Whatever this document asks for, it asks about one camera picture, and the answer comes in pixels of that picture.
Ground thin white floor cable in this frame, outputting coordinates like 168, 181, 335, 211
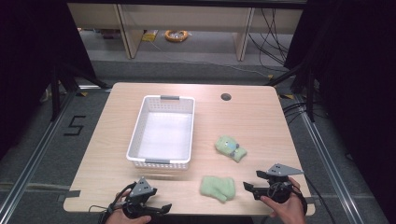
148, 40, 273, 79

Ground person's right hand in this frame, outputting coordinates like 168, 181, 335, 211
260, 176, 308, 224

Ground black curtain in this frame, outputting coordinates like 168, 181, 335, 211
0, 0, 98, 161
283, 0, 396, 217

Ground green glove with printed face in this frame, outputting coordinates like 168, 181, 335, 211
214, 134, 248, 163

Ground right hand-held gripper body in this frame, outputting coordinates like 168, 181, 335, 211
261, 162, 304, 205

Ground black floor cables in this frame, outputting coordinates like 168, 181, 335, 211
281, 100, 312, 127

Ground yellow packet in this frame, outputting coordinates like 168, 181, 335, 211
141, 29, 160, 43

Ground black metal stand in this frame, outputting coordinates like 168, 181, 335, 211
49, 63, 112, 123
263, 61, 316, 123

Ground white plastic basket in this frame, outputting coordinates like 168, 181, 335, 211
125, 94, 196, 171

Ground plain green fuzzy glove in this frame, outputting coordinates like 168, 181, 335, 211
199, 175, 236, 203

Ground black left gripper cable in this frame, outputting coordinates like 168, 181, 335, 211
88, 181, 138, 224

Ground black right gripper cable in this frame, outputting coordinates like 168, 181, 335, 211
289, 174, 338, 224

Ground aluminium floor rail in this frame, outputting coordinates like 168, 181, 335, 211
293, 94, 366, 224
0, 84, 110, 217

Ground bundle of black cables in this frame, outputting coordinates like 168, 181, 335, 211
247, 7, 291, 68

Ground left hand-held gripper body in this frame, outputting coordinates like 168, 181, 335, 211
122, 175, 159, 219

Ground person's left hand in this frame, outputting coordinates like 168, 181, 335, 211
105, 189, 153, 224

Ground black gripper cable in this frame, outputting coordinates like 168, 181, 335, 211
88, 181, 138, 224
289, 174, 338, 224

